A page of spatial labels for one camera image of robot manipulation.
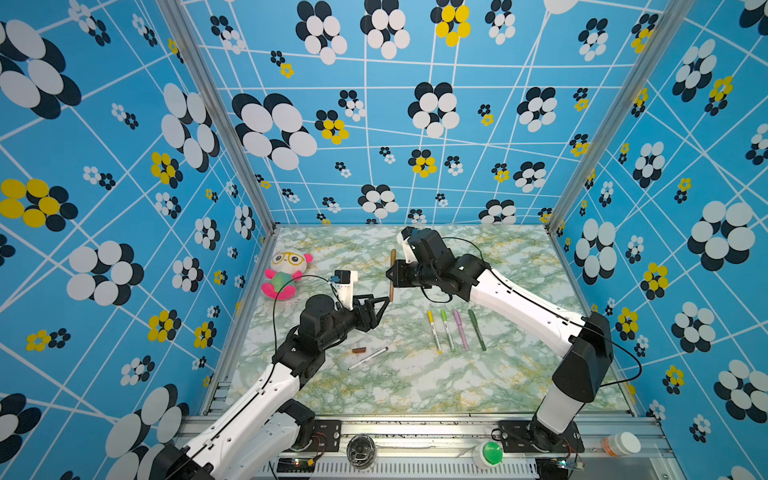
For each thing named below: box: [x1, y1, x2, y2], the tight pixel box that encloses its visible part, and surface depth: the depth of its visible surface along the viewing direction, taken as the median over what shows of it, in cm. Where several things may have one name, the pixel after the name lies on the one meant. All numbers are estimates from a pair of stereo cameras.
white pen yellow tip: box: [427, 310, 443, 354], surface depth 93 cm
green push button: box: [483, 441, 505, 466], surface depth 64 cm
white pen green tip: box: [440, 310, 456, 352], surface depth 95 cm
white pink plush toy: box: [261, 249, 314, 301], surface depth 102 cm
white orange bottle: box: [601, 431, 641, 457], surface depth 68 cm
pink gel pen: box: [453, 309, 470, 351], surface depth 95 cm
